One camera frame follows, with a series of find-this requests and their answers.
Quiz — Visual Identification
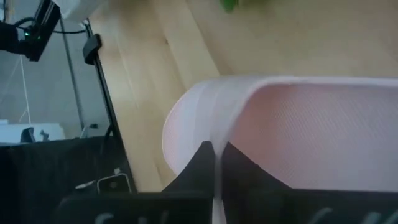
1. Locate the pink foam slide sandal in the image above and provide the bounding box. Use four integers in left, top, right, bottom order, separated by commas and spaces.
161, 74, 398, 224

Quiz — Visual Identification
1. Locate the green artificial leafy plant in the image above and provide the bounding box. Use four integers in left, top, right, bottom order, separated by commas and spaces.
219, 0, 271, 13

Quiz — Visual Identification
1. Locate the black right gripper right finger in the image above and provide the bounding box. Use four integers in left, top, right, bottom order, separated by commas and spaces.
220, 141, 293, 193

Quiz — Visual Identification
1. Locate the black frame clamp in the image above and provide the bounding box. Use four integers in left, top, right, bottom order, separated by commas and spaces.
82, 33, 103, 65

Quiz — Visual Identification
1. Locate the black aluminium table frame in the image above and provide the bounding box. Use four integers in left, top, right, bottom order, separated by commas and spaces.
82, 18, 139, 195

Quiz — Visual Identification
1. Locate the grey metal pole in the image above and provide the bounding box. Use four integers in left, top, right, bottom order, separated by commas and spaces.
58, 18, 87, 131

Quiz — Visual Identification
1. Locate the small silver-rimmed camera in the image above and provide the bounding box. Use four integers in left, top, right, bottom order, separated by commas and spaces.
95, 172, 132, 194

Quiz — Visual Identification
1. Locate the black cloth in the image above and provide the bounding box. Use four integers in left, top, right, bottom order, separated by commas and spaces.
0, 136, 137, 224

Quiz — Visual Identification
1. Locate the thin white cord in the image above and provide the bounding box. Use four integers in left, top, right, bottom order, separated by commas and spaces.
17, 55, 32, 125

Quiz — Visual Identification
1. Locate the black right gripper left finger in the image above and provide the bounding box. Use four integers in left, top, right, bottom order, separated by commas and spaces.
161, 141, 216, 194

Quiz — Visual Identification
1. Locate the white table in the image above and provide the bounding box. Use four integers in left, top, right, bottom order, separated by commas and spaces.
0, 122, 67, 146

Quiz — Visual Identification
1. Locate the black device with green light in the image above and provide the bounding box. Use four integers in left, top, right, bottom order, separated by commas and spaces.
0, 0, 62, 62

